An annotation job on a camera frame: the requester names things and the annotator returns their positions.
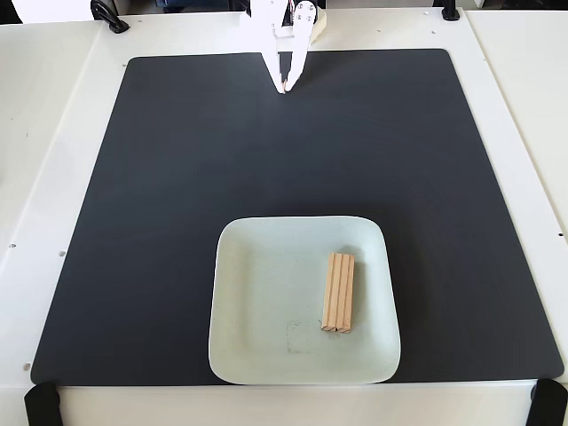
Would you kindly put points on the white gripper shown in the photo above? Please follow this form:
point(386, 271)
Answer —
point(268, 33)

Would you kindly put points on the grooved wooden block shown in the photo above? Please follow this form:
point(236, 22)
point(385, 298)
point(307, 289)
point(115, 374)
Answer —
point(339, 293)

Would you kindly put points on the white square plate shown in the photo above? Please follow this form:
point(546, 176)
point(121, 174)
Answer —
point(266, 288)

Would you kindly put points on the cream plastic base piece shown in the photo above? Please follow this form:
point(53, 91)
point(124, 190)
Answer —
point(320, 26)

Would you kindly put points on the black table clamp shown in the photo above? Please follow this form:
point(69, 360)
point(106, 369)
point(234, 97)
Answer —
point(243, 5)
point(108, 15)
point(448, 9)

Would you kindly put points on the dark grey work mat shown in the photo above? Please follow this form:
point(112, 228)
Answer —
point(177, 199)

